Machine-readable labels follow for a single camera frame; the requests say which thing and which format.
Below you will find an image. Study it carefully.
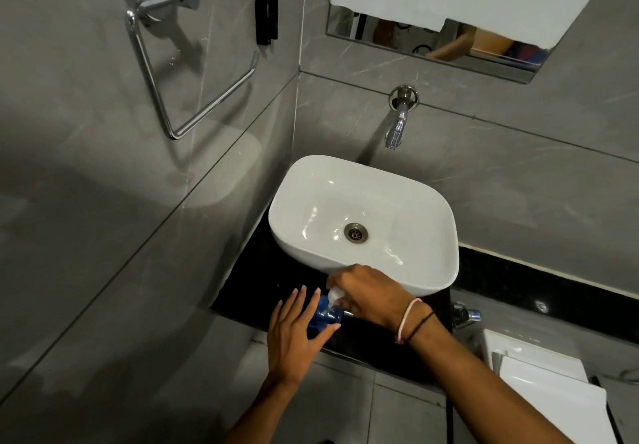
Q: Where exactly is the pink thread bracelet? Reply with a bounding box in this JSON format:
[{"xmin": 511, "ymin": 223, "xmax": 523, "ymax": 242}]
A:
[{"xmin": 395, "ymin": 297, "xmax": 424, "ymax": 346}]

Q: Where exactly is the chrome angle valve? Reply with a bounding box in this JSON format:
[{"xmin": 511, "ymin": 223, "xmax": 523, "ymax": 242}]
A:
[{"xmin": 451, "ymin": 301, "xmax": 483, "ymax": 331}]

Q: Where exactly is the white ceramic sink basin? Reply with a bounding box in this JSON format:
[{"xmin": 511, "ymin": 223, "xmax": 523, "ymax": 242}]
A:
[{"xmin": 268, "ymin": 155, "xmax": 460, "ymax": 298}]

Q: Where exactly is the person's left hand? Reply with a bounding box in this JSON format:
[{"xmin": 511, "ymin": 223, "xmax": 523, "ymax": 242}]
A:
[{"xmin": 267, "ymin": 285, "xmax": 343, "ymax": 387}]

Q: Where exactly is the person's right forearm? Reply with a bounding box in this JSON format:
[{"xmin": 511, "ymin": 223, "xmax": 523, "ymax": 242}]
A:
[{"xmin": 399, "ymin": 305, "xmax": 575, "ymax": 444}]

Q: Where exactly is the wall mirror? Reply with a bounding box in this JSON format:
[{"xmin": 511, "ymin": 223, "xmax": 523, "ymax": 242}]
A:
[{"xmin": 325, "ymin": 2, "xmax": 556, "ymax": 85}]

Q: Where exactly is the person's right hand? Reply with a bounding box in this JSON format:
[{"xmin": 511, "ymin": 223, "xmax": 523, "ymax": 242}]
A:
[{"xmin": 327, "ymin": 264, "xmax": 426, "ymax": 346}]

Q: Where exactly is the chrome sink drain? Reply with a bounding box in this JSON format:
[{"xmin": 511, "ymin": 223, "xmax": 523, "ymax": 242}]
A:
[{"xmin": 343, "ymin": 222, "xmax": 369, "ymax": 245}]

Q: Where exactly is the blue liquid bottle white cap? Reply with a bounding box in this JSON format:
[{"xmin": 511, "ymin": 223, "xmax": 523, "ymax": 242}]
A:
[{"xmin": 306, "ymin": 286, "xmax": 346, "ymax": 341}]

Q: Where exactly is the black thread bracelet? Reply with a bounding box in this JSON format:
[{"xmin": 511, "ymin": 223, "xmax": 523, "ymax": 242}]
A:
[{"xmin": 405, "ymin": 309, "xmax": 437, "ymax": 344}]

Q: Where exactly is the white toilet tank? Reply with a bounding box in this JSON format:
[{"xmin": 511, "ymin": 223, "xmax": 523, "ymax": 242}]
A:
[{"xmin": 480, "ymin": 328, "xmax": 621, "ymax": 444}]

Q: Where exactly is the person's left forearm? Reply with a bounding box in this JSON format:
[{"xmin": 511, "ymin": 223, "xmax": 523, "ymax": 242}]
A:
[{"xmin": 224, "ymin": 375, "xmax": 311, "ymax": 444}]

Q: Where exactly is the chrome wall tap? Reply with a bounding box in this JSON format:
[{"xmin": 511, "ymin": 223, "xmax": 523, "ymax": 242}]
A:
[{"xmin": 383, "ymin": 85, "xmax": 420, "ymax": 150}]

